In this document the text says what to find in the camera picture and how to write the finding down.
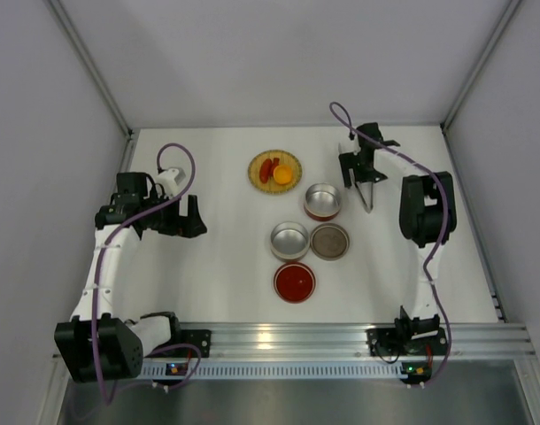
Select metal tongs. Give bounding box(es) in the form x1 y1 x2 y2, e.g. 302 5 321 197
354 182 374 213

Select yellow egg tart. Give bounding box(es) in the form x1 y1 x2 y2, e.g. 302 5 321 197
273 165 293 185

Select beige round lid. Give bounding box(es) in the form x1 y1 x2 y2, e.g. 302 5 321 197
310 223 351 261

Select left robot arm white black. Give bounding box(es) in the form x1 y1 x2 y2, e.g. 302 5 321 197
54 172 210 383

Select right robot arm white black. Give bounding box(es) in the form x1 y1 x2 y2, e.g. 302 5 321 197
338 122 457 353

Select steel bowl red rim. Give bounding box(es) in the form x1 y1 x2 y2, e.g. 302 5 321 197
304 182 342 221

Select round bamboo tray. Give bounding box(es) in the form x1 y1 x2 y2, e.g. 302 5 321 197
247 150 303 195

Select steel bowl beige rim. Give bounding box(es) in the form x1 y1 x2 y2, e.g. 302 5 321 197
270 221 310 262

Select red round lid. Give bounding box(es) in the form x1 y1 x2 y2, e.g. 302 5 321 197
273 262 317 304

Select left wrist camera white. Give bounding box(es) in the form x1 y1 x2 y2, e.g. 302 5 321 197
156 167 186 198

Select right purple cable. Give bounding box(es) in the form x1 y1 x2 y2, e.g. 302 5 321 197
329 102 452 390

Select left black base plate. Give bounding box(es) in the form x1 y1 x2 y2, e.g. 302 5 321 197
172 328 212 358

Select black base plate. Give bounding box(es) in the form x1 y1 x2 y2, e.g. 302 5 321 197
172 328 212 358
366 328 448 358

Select aluminium mounting rail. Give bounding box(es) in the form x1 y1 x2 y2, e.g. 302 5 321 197
132 323 535 384

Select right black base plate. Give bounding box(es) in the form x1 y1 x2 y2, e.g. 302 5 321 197
366 328 448 358

